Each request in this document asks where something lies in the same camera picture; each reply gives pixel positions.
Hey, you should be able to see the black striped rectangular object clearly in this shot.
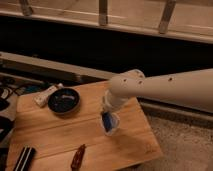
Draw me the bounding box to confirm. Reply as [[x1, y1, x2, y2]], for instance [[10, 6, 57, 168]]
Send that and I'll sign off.
[[13, 147, 36, 171]]

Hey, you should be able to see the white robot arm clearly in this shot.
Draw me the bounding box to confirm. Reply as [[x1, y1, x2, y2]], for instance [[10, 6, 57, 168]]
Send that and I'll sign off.
[[101, 69, 213, 134]]

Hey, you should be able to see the dark round bowl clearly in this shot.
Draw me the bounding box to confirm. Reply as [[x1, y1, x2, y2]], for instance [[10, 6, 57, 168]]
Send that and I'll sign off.
[[47, 88, 80, 115]]

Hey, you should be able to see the red brown small tool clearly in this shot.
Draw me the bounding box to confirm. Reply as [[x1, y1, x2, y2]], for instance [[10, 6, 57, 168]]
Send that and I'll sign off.
[[71, 144, 86, 171]]

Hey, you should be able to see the wooden board table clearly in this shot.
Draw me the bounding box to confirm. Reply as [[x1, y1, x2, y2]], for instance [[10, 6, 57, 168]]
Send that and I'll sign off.
[[6, 82, 162, 171]]

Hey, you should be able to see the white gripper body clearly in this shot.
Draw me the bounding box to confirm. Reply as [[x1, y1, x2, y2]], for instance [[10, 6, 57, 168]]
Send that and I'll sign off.
[[102, 90, 128, 113]]

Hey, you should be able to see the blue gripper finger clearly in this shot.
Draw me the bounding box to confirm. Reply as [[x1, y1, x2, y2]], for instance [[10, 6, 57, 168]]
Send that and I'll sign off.
[[102, 112, 114, 131]]

